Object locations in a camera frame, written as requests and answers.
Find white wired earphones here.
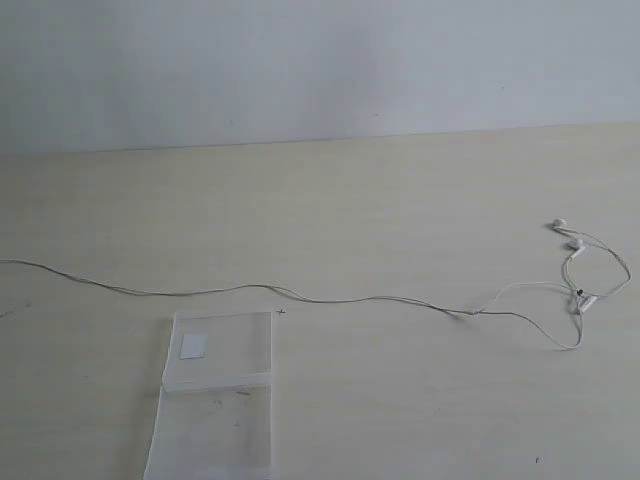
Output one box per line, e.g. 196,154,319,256
1,218,634,351

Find white label sticker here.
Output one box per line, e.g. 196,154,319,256
179,333,208,360

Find clear plastic box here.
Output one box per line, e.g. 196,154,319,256
143,311,272,479

